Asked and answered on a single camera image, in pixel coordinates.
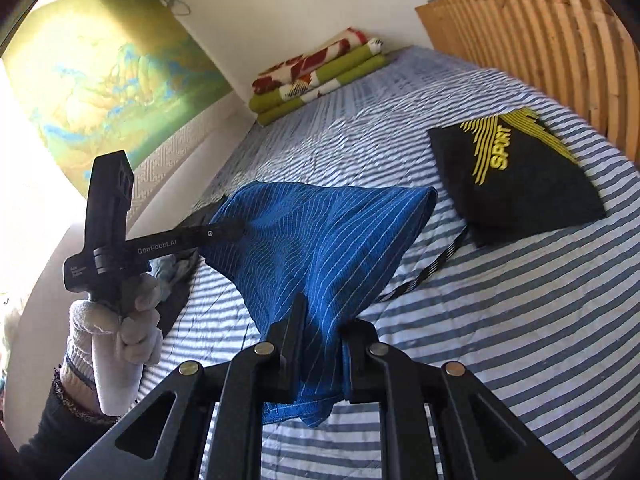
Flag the person's left forearm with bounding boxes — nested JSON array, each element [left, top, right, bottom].
[[17, 355, 123, 461]]

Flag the pile of black clothes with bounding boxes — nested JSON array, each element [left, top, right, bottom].
[[155, 192, 231, 336]]

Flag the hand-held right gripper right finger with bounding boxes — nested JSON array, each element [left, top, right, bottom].
[[339, 319, 578, 480]]

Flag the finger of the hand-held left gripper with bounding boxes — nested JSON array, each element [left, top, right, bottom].
[[197, 220, 249, 246]]

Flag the wooden slatted headboard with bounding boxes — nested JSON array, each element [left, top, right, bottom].
[[415, 0, 640, 166]]

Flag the folded green floral blanket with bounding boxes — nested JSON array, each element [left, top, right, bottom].
[[248, 27, 390, 127]]

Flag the black drawstring with white marks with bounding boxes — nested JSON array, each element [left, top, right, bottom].
[[375, 225, 471, 303]]

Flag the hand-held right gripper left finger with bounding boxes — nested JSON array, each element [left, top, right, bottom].
[[60, 292, 308, 480]]

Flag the grey-blue garment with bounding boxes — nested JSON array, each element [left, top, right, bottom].
[[152, 255, 201, 286]]

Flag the green landscape wall poster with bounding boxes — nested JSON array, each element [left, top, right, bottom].
[[2, 0, 233, 201]]

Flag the person's left hand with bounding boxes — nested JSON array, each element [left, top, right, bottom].
[[62, 272, 163, 396]]

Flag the blue white striped blanket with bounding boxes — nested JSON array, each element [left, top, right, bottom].
[[135, 45, 640, 480]]

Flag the black garment with yellow print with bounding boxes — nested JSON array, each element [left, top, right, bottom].
[[427, 107, 607, 248]]

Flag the blue pinstriped shorts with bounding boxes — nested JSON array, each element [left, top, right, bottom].
[[200, 180, 440, 428]]

